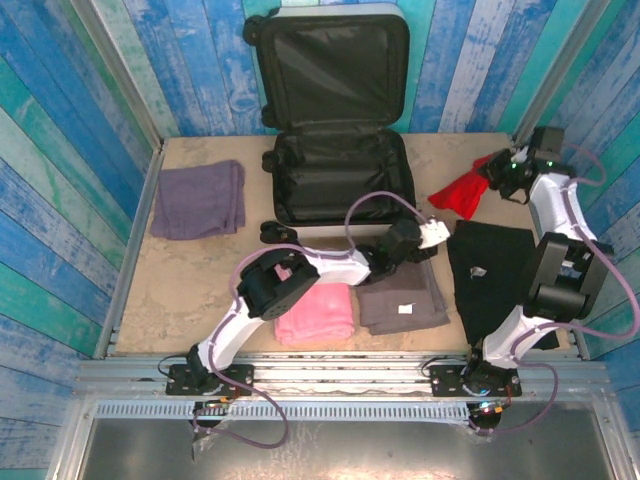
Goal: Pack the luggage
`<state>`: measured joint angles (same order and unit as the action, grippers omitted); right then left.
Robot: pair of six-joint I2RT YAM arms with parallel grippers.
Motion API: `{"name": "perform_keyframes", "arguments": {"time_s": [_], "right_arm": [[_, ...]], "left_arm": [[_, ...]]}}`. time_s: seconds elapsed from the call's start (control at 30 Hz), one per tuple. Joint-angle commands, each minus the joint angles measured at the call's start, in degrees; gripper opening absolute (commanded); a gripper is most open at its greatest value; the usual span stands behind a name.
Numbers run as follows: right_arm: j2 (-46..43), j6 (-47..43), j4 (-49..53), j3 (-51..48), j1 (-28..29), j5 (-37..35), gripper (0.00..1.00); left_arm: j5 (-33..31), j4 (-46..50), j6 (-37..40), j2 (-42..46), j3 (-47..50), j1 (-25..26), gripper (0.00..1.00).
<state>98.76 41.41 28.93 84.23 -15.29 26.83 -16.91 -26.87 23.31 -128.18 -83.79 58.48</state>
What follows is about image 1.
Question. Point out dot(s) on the red cloth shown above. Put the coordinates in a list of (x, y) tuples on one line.
[(462, 192)]

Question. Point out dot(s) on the grey towel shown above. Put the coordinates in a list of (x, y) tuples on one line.
[(400, 305)]

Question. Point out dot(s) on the black garment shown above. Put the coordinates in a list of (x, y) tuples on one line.
[(495, 270)]

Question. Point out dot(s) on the pink towel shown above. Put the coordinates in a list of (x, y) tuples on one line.
[(317, 310)]

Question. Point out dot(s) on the white hard-shell suitcase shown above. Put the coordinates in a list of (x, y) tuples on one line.
[(335, 85)]

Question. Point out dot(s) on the purple towel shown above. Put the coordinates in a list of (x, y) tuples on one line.
[(200, 200)]

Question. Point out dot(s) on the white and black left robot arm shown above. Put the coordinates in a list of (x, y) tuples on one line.
[(330, 265)]

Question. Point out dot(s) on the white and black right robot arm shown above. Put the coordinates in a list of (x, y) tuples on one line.
[(555, 210)]

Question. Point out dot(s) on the small circuit board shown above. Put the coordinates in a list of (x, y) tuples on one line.
[(217, 404), (489, 407)]

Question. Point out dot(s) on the grey metal sheet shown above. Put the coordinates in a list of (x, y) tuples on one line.
[(375, 455)]

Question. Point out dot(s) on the aluminium corner post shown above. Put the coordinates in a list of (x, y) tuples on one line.
[(562, 65), (117, 65)]

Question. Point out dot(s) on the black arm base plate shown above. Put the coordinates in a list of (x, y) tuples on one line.
[(445, 380), (240, 380)]

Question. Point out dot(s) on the aluminium mounting rail frame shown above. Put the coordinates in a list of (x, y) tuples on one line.
[(340, 375)]

